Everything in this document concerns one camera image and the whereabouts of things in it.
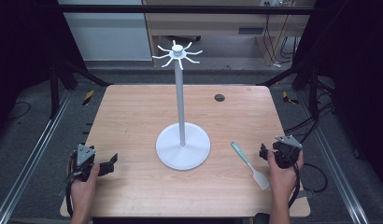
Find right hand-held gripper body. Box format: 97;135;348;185
271;134;304;170

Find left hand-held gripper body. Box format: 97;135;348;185
68;143;102;183

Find teal handled white spatula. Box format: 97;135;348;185
230;141;271;191

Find white hook rack stand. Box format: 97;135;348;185
151;39;212;172

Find person's left hand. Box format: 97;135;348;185
69;162;101;209

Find person's right hand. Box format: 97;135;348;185
266;149;305;204

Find yellow black tape strip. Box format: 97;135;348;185
281;91;300;105
82;89;96;107

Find white cabinet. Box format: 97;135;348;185
57;0;154;63

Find light wooden background desk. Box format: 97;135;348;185
142;0;317;68

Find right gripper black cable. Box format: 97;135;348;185
286;150;302;209

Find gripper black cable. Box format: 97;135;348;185
64;152;78;218
286;150;302;209

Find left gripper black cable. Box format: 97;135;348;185
64;152;78;218

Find bundle of black floor cables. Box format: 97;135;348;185
282;76;338;146

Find black looped floor cable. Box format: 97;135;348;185
300;162;330;194

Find aluminium floor rail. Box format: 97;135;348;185
0;89;74;224
295;90;372;224

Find black metal frame stand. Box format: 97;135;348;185
259;60;323;123
49;57;114;119

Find thin black floor cable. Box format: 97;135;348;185
7;100;33;121

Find hanging black desk cables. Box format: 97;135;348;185
262;0;300;69

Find black horizontal frame bar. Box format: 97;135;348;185
57;4;317;16

